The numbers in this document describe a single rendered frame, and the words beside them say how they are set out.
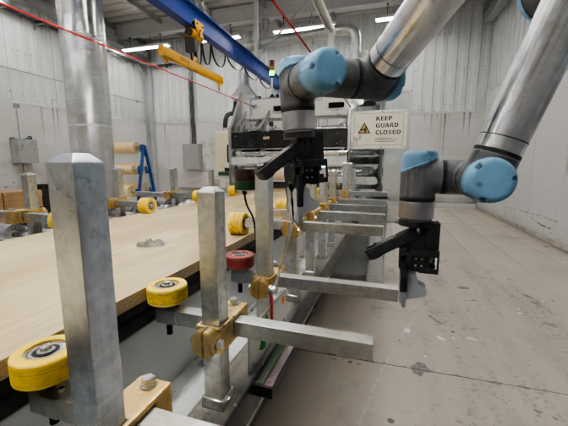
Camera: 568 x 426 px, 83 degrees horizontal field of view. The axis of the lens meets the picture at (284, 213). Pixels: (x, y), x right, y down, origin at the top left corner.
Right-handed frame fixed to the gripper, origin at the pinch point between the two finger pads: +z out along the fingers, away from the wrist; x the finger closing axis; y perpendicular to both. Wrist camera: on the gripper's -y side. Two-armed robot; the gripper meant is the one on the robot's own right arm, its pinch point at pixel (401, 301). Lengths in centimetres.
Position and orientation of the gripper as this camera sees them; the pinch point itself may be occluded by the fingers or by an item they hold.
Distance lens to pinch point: 84.9
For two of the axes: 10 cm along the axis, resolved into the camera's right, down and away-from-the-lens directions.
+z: 0.0, 9.9, 1.5
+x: 3.1, -1.5, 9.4
